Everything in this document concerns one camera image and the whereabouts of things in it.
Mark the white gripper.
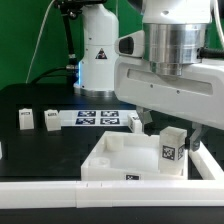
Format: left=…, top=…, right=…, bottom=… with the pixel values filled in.
left=114, top=57, right=224, bottom=151

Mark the white square tabletop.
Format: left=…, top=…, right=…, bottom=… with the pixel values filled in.
left=81, top=131, right=188, bottom=181

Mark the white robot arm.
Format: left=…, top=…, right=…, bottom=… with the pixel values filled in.
left=79, top=0, right=224, bottom=138

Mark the white L-shaped fence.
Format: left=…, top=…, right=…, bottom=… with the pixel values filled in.
left=0, top=139, right=224, bottom=210

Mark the white block at left edge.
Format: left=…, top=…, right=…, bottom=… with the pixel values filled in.
left=0, top=142, right=2, bottom=160

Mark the white marker base plate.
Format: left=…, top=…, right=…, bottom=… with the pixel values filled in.
left=59, top=110, right=138, bottom=127

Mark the black cable bundle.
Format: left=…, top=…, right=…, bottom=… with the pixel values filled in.
left=29, top=0, right=84, bottom=85

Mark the white thin cable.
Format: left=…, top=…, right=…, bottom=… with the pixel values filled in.
left=25, top=0, right=56, bottom=84

